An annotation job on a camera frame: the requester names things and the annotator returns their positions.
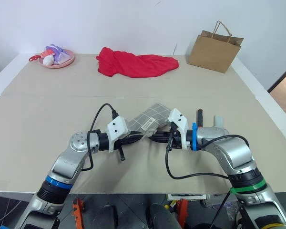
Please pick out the brown wooden door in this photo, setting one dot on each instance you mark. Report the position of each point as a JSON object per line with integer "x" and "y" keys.
{"x": 284, "y": 95}

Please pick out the white ball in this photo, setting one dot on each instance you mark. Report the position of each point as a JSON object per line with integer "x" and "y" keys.
{"x": 48, "y": 60}

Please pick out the white box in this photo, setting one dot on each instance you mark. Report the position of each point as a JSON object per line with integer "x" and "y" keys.
{"x": 188, "y": 196}

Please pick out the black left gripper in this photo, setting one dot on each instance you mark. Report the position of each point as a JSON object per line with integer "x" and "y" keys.
{"x": 123, "y": 143}

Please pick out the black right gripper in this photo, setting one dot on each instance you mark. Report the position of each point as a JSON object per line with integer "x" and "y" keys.
{"x": 175, "y": 142}

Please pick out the brown paper bag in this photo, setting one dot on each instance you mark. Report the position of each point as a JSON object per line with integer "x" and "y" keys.
{"x": 212, "y": 52}

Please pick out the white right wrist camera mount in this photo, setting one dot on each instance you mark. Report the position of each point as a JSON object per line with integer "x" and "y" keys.
{"x": 178, "y": 119}

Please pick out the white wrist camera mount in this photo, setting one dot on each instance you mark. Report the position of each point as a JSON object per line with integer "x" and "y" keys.
{"x": 178, "y": 119}
{"x": 116, "y": 127}

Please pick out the red and white packet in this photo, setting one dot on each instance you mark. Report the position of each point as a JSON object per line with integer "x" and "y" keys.
{"x": 47, "y": 52}

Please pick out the red cloth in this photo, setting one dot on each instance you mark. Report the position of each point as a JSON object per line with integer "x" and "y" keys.
{"x": 133, "y": 63}

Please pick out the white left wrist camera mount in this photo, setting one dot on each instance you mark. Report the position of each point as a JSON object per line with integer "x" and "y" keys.
{"x": 116, "y": 127}

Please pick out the purple and white packet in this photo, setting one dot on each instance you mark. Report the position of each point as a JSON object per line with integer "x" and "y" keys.
{"x": 59, "y": 53}

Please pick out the red marker with black cap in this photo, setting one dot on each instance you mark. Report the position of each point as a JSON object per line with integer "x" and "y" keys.
{"x": 200, "y": 117}

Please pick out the grey grid pouch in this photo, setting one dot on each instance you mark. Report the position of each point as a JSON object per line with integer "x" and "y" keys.
{"x": 152, "y": 114}

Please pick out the dark rounded shape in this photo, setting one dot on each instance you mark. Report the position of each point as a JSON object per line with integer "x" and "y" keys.
{"x": 108, "y": 217}
{"x": 160, "y": 215}

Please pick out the beige cardboard sheet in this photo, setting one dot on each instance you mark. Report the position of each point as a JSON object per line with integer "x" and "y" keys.
{"x": 62, "y": 83}
{"x": 38, "y": 143}

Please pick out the orange clamp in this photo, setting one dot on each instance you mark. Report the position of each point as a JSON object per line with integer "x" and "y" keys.
{"x": 76, "y": 210}
{"x": 181, "y": 210}

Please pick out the pink plate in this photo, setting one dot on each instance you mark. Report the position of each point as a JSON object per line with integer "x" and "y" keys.
{"x": 68, "y": 62}

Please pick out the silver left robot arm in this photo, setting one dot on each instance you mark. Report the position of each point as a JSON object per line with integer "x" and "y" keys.
{"x": 69, "y": 162}

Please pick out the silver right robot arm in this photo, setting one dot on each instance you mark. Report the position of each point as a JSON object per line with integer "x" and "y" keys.
{"x": 233, "y": 152}

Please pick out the pale highlighter pen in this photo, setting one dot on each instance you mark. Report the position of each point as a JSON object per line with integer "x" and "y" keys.
{"x": 218, "y": 121}

